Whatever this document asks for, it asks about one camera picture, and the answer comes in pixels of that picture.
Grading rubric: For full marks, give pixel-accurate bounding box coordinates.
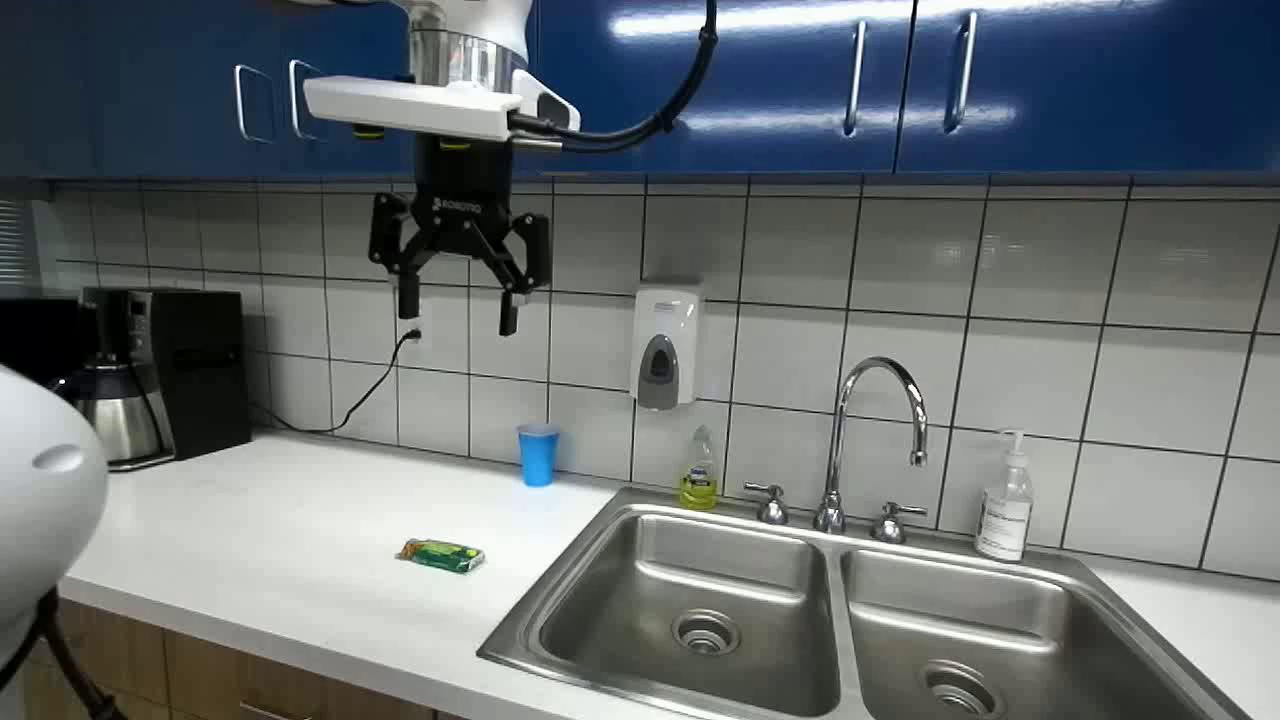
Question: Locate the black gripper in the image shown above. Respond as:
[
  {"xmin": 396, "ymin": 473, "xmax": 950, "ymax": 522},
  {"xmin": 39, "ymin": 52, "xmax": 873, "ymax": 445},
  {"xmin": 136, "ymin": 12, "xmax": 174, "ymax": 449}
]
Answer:
[{"xmin": 368, "ymin": 133, "xmax": 557, "ymax": 339}]

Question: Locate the green candy bar wrapper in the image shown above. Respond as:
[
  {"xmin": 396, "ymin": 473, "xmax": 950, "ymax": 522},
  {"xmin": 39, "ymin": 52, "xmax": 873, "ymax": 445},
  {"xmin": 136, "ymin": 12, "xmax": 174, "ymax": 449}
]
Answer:
[{"xmin": 392, "ymin": 537, "xmax": 488, "ymax": 580}]

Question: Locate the stainless steel double sink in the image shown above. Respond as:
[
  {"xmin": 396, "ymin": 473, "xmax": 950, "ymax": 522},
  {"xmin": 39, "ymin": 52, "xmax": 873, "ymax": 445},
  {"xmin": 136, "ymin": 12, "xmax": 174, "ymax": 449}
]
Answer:
[{"xmin": 475, "ymin": 489, "xmax": 1257, "ymax": 720}]

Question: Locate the blue plastic cup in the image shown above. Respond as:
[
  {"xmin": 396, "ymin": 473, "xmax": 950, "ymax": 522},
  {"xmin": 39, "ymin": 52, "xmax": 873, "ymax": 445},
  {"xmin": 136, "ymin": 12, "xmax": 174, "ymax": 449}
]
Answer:
[{"xmin": 518, "ymin": 423, "xmax": 563, "ymax": 491}]

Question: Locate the blue cabinet door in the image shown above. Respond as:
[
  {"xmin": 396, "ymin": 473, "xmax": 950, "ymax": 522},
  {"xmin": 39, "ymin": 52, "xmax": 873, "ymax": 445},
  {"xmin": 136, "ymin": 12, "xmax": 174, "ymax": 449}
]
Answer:
[
  {"xmin": 894, "ymin": 0, "xmax": 1280, "ymax": 183},
  {"xmin": 0, "ymin": 0, "xmax": 282, "ymax": 183},
  {"xmin": 532, "ymin": 0, "xmax": 917, "ymax": 183},
  {"xmin": 272, "ymin": 0, "xmax": 546, "ymax": 183}
]

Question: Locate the black coffee maker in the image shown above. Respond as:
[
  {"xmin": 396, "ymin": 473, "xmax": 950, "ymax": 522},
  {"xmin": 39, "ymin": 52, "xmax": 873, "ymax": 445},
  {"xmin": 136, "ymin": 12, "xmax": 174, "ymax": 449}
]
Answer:
[{"xmin": 86, "ymin": 283, "xmax": 256, "ymax": 469}]

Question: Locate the yellow dish soap bottle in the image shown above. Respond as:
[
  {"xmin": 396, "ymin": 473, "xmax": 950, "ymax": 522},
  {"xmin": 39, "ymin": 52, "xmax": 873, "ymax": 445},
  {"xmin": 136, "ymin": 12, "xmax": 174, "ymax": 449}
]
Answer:
[{"xmin": 674, "ymin": 423, "xmax": 724, "ymax": 513}]

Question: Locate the steel coffee carafe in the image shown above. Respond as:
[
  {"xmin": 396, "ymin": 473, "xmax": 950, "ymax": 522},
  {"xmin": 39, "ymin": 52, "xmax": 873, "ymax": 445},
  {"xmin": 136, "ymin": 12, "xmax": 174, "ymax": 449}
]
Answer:
[{"xmin": 72, "ymin": 351, "xmax": 174, "ymax": 473}]

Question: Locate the chrome faucet knob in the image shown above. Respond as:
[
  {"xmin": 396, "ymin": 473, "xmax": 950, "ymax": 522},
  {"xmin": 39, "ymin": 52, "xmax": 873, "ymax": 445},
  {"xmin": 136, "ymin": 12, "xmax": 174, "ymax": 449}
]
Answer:
[
  {"xmin": 867, "ymin": 499, "xmax": 932, "ymax": 547},
  {"xmin": 740, "ymin": 480, "xmax": 793, "ymax": 529}
]

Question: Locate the dark box appliance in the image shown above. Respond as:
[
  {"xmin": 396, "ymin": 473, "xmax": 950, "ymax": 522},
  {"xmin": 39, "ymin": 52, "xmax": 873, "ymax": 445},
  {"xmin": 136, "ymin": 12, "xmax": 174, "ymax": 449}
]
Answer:
[{"xmin": 0, "ymin": 297, "xmax": 98, "ymax": 397}]

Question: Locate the chrome gooseneck faucet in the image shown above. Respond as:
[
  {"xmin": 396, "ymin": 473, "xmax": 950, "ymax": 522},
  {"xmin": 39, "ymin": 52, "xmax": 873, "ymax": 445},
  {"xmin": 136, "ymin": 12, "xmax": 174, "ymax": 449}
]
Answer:
[{"xmin": 813, "ymin": 351, "xmax": 938, "ymax": 537}]

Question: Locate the wooden base cabinet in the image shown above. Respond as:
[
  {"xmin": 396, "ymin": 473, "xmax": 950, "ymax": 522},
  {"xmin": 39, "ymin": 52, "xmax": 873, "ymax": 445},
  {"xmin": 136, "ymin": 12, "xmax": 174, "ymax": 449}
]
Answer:
[{"xmin": 0, "ymin": 595, "xmax": 464, "ymax": 720}]

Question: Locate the clear pump soap bottle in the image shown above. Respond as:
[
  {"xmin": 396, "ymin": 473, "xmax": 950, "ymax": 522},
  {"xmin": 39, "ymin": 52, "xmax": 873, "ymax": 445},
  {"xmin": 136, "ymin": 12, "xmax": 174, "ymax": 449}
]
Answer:
[{"xmin": 972, "ymin": 428, "xmax": 1042, "ymax": 565}]

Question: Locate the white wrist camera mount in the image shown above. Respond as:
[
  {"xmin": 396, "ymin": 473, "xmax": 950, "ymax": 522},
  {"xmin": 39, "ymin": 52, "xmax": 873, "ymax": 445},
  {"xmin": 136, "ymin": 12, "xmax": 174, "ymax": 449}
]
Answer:
[{"xmin": 302, "ymin": 70, "xmax": 586, "ymax": 150}]

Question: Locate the black power cord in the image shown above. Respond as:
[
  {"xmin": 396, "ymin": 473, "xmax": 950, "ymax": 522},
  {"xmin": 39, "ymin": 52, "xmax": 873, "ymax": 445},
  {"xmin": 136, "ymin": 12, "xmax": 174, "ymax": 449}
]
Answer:
[{"xmin": 269, "ymin": 326, "xmax": 428, "ymax": 442}]

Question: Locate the silver cabinet door handle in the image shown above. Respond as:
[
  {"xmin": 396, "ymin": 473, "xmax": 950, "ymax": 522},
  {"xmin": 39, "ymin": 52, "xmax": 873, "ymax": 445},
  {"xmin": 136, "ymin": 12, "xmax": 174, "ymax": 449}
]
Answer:
[
  {"xmin": 940, "ymin": 10, "xmax": 984, "ymax": 136},
  {"xmin": 839, "ymin": 16, "xmax": 873, "ymax": 140},
  {"xmin": 233, "ymin": 62, "xmax": 272, "ymax": 143},
  {"xmin": 283, "ymin": 55, "xmax": 321, "ymax": 143}
]

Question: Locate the white wall soap dispenser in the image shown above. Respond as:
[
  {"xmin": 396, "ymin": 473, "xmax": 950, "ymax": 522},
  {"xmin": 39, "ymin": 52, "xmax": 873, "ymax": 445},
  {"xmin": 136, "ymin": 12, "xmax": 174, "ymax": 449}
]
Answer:
[{"xmin": 630, "ymin": 282, "xmax": 704, "ymax": 414}]

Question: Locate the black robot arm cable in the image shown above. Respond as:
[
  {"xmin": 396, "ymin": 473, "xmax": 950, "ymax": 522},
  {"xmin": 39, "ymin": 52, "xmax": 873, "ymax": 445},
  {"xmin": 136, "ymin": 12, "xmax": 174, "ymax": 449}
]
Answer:
[{"xmin": 509, "ymin": 0, "xmax": 724, "ymax": 152}]

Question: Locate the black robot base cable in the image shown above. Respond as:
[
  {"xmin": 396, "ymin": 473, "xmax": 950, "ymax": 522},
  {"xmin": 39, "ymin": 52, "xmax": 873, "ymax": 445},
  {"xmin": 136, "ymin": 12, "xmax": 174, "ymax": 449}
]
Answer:
[{"xmin": 0, "ymin": 593, "xmax": 129, "ymax": 720}]

